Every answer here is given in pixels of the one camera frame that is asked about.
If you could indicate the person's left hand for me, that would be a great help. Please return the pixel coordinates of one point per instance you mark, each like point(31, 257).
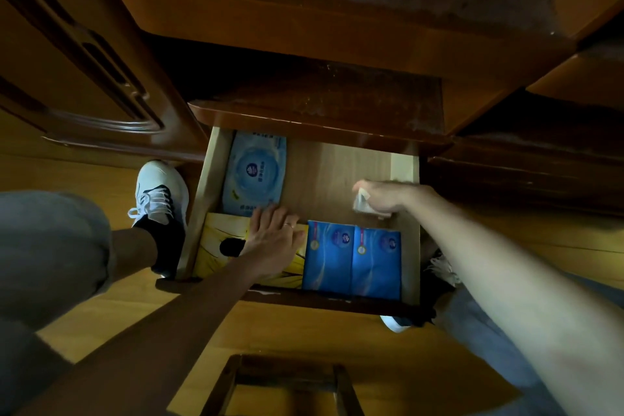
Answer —
point(270, 247)

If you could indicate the person's right hand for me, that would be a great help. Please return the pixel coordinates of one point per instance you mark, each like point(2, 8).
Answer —
point(399, 196)

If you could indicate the person's right fingers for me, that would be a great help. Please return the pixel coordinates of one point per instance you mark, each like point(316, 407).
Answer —
point(373, 188)

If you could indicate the person's left fingers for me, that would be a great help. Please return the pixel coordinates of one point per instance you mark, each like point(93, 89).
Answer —
point(273, 220)

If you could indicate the person's left forearm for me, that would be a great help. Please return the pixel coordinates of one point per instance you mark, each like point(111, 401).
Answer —
point(161, 337)

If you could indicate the person's right forearm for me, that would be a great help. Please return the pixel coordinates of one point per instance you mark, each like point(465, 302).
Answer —
point(507, 284)

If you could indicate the light wooden drawer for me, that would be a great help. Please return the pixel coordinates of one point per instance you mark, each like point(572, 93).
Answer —
point(321, 177)

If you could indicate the light blue wet wipes pack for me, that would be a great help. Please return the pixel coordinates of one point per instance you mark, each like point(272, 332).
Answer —
point(253, 172)

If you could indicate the yellow tissue box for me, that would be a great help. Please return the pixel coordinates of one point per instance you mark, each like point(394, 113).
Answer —
point(219, 235)

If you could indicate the blue tissue packet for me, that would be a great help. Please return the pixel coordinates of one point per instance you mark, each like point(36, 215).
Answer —
point(327, 257)
point(376, 267)

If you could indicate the person's right white sneaker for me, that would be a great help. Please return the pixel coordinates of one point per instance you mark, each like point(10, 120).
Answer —
point(441, 269)

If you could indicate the person's white sneaker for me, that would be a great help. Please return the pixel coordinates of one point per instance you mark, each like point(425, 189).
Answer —
point(161, 191)
point(441, 269)

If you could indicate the black sock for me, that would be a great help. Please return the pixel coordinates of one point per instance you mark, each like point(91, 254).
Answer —
point(168, 245)

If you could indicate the person's left white sneaker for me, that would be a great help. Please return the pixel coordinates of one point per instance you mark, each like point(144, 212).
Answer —
point(161, 191)

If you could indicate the brown wooden nightstand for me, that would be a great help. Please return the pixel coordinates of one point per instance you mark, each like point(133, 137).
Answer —
point(317, 25)

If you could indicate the person's right leg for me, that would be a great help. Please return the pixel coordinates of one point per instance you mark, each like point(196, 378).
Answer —
point(487, 337)

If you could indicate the person's leg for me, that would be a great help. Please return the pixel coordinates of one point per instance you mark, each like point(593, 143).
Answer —
point(487, 337)
point(44, 255)

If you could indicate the person's left leg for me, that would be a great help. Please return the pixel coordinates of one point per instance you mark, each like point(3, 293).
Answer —
point(44, 255)

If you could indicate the brown wooden wardrobe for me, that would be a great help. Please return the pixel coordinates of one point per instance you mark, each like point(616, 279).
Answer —
point(83, 55)

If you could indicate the brown wooden bed frame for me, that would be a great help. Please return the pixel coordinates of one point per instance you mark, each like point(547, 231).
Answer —
point(526, 157)

